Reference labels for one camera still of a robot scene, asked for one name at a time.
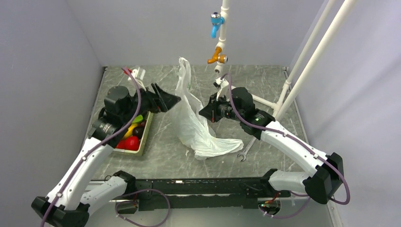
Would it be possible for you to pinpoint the white plastic bag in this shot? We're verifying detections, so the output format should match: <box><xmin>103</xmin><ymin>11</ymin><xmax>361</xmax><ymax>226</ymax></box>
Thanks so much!
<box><xmin>170</xmin><ymin>57</ymin><xmax>244</xmax><ymax>160</ymax></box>

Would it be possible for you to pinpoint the purple cable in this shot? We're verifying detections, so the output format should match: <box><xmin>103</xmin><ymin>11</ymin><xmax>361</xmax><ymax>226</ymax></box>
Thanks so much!
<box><xmin>40</xmin><ymin>66</ymin><xmax>171</xmax><ymax>227</ymax></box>
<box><xmin>219</xmin><ymin>73</ymin><xmax>351</xmax><ymax>219</ymax></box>

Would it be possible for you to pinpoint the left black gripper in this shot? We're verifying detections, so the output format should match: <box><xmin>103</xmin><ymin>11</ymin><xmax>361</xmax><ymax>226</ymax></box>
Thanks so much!
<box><xmin>122</xmin><ymin>82</ymin><xmax>181</xmax><ymax>123</ymax></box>

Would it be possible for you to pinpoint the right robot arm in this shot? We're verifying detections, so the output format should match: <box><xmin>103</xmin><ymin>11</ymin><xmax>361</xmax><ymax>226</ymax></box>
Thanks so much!
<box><xmin>198</xmin><ymin>87</ymin><xmax>344</xmax><ymax>204</ymax></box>

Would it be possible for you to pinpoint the yellow fake banana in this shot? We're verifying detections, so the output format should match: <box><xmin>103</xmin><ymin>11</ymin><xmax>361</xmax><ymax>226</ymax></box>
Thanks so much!
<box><xmin>122</xmin><ymin>123</ymin><xmax>138</xmax><ymax>140</ymax></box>

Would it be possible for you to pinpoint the red fake apple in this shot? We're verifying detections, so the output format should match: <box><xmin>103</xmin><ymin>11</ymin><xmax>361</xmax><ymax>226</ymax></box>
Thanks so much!
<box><xmin>116</xmin><ymin>136</ymin><xmax>140</xmax><ymax>151</ymax></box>

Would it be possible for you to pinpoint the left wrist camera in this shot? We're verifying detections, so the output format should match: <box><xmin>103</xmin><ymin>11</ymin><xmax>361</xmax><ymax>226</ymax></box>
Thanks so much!
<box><xmin>123</xmin><ymin>66</ymin><xmax>147</xmax><ymax>90</ymax></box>

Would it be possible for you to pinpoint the blue valve tap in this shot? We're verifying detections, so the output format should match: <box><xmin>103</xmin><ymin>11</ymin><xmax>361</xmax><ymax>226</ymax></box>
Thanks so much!
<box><xmin>210</xmin><ymin>12</ymin><xmax>225</xmax><ymax>38</ymax></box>

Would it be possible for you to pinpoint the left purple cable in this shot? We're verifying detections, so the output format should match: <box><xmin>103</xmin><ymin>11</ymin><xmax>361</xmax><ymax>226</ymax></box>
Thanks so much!
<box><xmin>40</xmin><ymin>66</ymin><xmax>171</xmax><ymax>227</ymax></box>

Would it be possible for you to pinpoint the white pvc pipe frame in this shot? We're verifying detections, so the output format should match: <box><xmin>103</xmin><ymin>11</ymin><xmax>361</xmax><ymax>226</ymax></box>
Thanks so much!
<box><xmin>212</xmin><ymin>0</ymin><xmax>358</xmax><ymax>121</ymax></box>

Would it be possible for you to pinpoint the dark purple fake fruit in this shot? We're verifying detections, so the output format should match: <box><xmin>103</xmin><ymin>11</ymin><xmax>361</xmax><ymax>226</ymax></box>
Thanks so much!
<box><xmin>132</xmin><ymin>126</ymin><xmax>145</xmax><ymax>140</ymax></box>

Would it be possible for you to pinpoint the orange valve tap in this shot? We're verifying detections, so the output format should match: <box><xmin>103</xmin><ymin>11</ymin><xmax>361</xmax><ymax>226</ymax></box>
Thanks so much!
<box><xmin>207</xmin><ymin>46</ymin><xmax>228</xmax><ymax>64</ymax></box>

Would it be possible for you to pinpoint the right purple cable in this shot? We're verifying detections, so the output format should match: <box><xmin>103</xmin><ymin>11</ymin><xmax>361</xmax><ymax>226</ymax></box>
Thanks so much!
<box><xmin>219</xmin><ymin>73</ymin><xmax>351</xmax><ymax>219</ymax></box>

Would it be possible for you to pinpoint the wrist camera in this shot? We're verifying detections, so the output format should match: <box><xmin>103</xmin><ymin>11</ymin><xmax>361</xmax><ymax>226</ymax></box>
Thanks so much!
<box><xmin>214</xmin><ymin>77</ymin><xmax>229</xmax><ymax>101</ymax></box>
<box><xmin>123</xmin><ymin>66</ymin><xmax>147</xmax><ymax>90</ymax></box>

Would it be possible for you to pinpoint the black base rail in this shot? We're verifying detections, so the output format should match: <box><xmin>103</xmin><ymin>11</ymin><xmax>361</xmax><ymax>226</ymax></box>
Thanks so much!
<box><xmin>117</xmin><ymin>177</ymin><xmax>290</xmax><ymax>211</ymax></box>

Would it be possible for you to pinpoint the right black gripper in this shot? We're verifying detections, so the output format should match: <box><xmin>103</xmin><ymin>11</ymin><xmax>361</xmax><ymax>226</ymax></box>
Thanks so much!
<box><xmin>199</xmin><ymin>92</ymin><xmax>244</xmax><ymax>123</ymax></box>

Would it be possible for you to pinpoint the beige plastic basket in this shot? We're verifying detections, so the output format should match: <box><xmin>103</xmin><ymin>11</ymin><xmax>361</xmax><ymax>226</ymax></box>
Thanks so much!
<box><xmin>113</xmin><ymin>112</ymin><xmax>154</xmax><ymax>157</ymax></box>

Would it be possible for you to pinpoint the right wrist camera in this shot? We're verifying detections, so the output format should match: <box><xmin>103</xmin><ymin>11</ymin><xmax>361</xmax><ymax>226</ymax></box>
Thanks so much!
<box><xmin>214</xmin><ymin>77</ymin><xmax>229</xmax><ymax>101</ymax></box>

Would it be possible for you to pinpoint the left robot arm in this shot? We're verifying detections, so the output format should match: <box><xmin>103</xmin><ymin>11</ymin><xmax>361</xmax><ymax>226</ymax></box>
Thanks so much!
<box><xmin>31</xmin><ymin>83</ymin><xmax>181</xmax><ymax>227</ymax></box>

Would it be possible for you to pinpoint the silver wrench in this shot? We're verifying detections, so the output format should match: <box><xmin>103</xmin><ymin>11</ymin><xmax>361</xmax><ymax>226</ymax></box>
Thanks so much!
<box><xmin>237</xmin><ymin>138</ymin><xmax>257</xmax><ymax>162</ymax></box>

